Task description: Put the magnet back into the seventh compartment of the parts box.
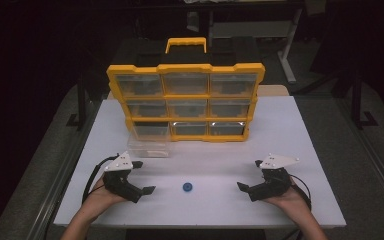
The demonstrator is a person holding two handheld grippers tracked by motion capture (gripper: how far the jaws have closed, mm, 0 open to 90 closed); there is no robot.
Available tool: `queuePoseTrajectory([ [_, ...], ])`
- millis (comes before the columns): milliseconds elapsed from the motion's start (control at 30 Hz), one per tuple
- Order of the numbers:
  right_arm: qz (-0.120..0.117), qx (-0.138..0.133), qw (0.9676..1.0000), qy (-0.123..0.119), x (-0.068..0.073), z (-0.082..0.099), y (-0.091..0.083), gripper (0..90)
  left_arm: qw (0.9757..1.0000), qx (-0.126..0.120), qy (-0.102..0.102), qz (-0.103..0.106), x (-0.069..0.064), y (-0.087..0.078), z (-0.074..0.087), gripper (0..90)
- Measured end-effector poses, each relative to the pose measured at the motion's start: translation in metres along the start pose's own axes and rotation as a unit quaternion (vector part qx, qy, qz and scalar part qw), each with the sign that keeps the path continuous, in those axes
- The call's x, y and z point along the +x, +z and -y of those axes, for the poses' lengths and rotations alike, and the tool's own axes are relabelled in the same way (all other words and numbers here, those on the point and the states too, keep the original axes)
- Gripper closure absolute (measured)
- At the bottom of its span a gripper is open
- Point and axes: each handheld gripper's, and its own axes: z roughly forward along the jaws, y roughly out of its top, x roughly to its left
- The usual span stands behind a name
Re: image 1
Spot person's left hand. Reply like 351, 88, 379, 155
85, 177, 128, 215

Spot beige wooden board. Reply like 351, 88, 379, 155
257, 84, 291, 98

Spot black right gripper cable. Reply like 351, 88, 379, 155
289, 174, 313, 212

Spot white metal desk frame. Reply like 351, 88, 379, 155
208, 8, 304, 85

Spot clear plastic drawer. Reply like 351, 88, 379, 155
127, 122, 171, 159

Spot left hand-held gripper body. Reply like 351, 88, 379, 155
102, 151, 144, 204

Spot black metal stand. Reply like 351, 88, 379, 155
348, 75, 380, 131
65, 71, 92, 132

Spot set of clear organizer drawers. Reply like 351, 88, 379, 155
114, 72, 258, 137

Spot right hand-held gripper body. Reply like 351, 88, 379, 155
247, 153, 300, 203

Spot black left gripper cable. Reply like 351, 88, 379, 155
81, 153, 120, 205

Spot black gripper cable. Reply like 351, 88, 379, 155
289, 174, 313, 212
81, 153, 120, 205

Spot yellow and black drawer organizer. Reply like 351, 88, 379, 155
106, 36, 267, 144

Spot person's right hand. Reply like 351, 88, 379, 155
264, 177, 310, 218

